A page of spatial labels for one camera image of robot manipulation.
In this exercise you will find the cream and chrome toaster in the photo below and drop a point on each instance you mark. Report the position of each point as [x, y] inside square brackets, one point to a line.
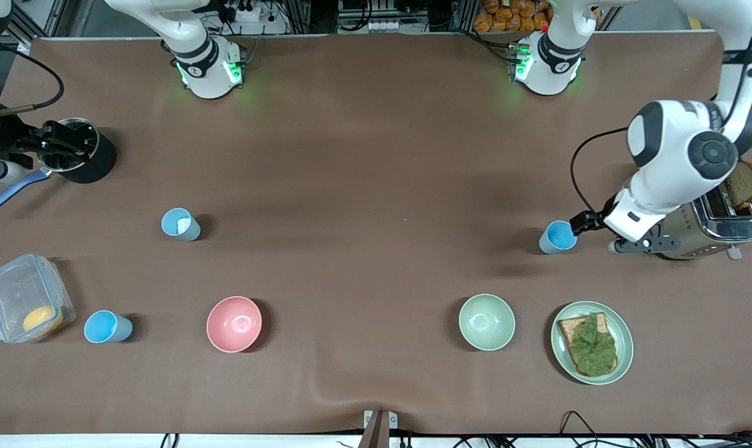
[733, 227]

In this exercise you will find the pale green plate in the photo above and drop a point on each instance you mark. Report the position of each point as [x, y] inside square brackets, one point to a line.
[625, 339]

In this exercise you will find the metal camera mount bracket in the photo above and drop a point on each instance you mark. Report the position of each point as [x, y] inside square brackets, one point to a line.
[379, 429]

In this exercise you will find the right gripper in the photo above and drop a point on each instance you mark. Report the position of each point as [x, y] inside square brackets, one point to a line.
[4, 144]

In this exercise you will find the white socket strip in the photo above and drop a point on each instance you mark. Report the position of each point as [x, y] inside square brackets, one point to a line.
[382, 26]

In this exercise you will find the yellow round food piece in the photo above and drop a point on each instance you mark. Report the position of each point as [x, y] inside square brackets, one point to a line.
[41, 320]

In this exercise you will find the pink bowl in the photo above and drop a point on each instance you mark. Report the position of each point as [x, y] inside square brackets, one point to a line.
[234, 323]

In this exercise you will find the light toast bread slice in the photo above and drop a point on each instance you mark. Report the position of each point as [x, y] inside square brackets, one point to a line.
[565, 330]

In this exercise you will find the brown table cover cloth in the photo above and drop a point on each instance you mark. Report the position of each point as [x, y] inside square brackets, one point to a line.
[376, 186]

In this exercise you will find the bag of orange buns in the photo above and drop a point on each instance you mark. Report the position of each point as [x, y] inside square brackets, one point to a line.
[512, 15]

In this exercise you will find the brown bread slice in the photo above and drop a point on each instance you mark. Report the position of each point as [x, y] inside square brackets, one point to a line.
[744, 185]

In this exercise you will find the aluminium frame rail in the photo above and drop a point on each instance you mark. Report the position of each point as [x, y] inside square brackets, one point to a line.
[37, 18]

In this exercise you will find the clear plastic food container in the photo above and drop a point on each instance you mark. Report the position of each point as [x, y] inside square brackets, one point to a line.
[15, 292]

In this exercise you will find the pale green bowl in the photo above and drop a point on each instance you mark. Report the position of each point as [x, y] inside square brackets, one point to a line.
[486, 322]

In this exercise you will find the green lettuce leaf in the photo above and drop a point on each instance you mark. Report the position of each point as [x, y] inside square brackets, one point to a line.
[593, 348]

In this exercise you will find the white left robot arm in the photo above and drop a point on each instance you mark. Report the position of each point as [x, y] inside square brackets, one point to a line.
[665, 134]

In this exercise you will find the blue plastic cup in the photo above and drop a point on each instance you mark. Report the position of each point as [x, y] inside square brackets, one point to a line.
[178, 222]
[559, 236]
[102, 326]

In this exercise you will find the white power strip with plugs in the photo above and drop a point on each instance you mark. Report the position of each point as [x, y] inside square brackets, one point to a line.
[245, 14]

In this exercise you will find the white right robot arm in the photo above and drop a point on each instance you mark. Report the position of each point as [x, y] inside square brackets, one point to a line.
[204, 74]

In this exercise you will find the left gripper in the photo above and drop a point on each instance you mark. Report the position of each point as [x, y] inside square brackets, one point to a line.
[594, 219]

